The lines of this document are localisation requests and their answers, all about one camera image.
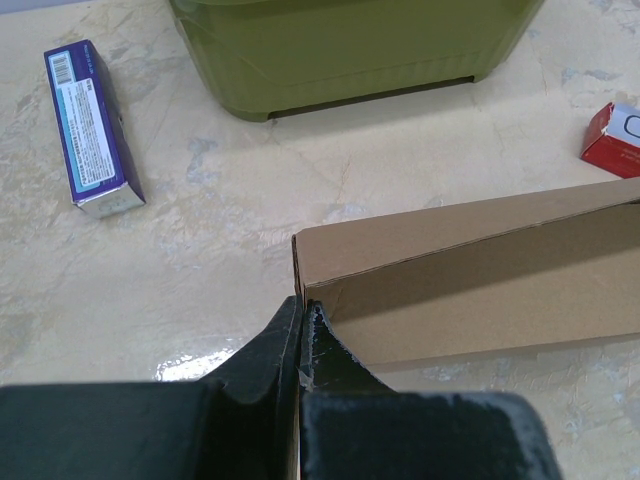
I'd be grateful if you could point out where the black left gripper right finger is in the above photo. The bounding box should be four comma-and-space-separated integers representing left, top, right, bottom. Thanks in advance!
300, 302, 562, 479

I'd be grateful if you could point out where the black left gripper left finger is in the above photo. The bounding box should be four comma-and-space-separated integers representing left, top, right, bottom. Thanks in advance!
1, 296, 304, 479

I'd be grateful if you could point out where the brown cardboard box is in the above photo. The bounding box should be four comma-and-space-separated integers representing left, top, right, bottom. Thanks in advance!
292, 179, 639, 365

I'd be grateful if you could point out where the purple toothpaste box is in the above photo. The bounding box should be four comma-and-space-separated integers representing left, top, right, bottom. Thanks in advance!
44, 39, 146, 219

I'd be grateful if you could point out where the olive green plastic bin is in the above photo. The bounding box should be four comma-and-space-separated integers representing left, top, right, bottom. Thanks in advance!
170, 0, 540, 122

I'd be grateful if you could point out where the red white snack packet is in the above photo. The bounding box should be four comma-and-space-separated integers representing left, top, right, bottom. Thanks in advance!
580, 103, 640, 179

